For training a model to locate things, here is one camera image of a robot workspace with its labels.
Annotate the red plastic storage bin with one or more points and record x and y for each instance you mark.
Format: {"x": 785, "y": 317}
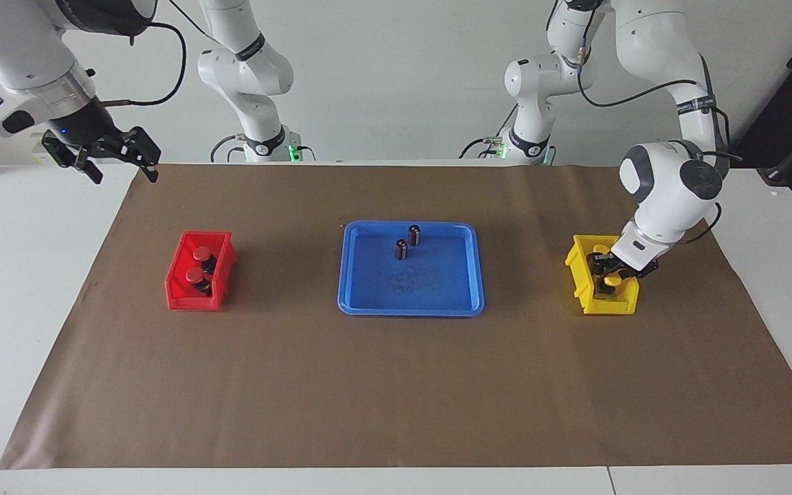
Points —
{"x": 176, "y": 289}

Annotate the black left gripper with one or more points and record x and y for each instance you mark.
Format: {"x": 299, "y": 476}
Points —
{"x": 636, "y": 273}

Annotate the black cylindrical capacitor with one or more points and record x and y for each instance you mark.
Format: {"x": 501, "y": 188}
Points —
{"x": 401, "y": 249}
{"x": 414, "y": 234}

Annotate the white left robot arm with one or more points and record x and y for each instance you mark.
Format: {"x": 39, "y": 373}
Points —
{"x": 671, "y": 185}

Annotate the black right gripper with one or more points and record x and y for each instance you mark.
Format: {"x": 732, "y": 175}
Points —
{"x": 93, "y": 130}

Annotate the brown paper table mat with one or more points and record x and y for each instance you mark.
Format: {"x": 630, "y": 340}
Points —
{"x": 396, "y": 385}

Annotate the white wall socket trunking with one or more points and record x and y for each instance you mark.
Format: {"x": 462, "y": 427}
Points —
{"x": 35, "y": 158}

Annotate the dark background panel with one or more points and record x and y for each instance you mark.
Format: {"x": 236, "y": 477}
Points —
{"x": 767, "y": 103}

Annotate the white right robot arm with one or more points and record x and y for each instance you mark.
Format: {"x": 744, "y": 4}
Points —
{"x": 18, "y": 48}

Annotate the yellow push button switch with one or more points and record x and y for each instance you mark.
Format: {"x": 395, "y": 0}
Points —
{"x": 600, "y": 249}
{"x": 614, "y": 280}

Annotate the yellow plastic storage bin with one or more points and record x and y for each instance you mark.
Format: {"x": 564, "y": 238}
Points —
{"x": 609, "y": 306}

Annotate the red push button switch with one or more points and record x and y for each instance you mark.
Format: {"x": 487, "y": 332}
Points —
{"x": 201, "y": 253}
{"x": 194, "y": 275}

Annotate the blue plastic tray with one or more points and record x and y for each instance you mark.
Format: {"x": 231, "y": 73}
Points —
{"x": 437, "y": 289}

